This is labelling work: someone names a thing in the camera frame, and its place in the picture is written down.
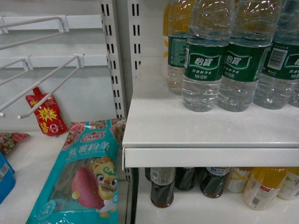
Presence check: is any teal sweet potato noodle bag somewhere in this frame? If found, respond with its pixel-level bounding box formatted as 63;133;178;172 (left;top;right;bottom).
27;119;126;224

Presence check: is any water bottle back left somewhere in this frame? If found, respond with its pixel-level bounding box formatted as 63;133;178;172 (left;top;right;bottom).
168;0;195;95

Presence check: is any water bottle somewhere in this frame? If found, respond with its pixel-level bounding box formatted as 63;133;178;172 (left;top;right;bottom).
253;0;299;110
168;0;195;95
182;0;235;112
218;0;282;112

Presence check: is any white metal shelf board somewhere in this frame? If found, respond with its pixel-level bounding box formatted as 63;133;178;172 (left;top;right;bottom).
121;56;299;170

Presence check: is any water bottle front middle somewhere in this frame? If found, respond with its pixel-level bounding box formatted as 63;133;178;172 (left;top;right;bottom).
218;0;282;112

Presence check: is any white wire display hook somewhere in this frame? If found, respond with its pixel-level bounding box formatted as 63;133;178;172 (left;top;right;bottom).
17;53;85;120

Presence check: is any white perforated shelf upright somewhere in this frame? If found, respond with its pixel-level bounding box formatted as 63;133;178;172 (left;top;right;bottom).
100;0;126;118

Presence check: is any blue snack package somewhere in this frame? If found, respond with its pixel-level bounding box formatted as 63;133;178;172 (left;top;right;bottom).
0;153;16;203

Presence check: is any dark tea bottle front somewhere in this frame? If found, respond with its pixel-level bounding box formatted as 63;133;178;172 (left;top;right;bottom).
150;167;176;208

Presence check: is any yellow drink bottle lower shelf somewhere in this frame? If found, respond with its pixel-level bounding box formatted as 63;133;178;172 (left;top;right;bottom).
242;167;287;210

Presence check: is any water bottle front right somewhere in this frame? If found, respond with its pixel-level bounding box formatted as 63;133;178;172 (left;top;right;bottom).
253;0;299;110

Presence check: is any water bottle front left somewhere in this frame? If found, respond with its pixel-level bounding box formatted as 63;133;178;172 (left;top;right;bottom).
182;0;235;112

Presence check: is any red sauce pouch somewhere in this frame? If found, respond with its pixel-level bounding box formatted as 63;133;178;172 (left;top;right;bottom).
25;87;68;136

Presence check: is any floral snack bag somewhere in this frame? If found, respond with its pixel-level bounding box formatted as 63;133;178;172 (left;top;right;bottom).
0;132;30;156

